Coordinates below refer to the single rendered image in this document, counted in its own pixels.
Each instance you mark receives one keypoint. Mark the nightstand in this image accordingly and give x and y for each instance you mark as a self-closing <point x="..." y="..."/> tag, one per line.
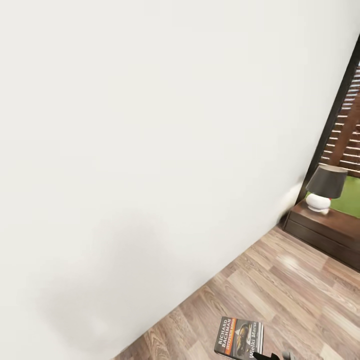
<point x="330" y="231"/>

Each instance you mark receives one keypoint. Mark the hardback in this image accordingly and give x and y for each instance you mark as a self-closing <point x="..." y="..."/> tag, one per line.
<point x="238" y="339"/>

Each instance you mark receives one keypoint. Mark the table lamp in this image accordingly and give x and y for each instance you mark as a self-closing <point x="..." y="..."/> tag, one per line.
<point x="326" y="184"/>

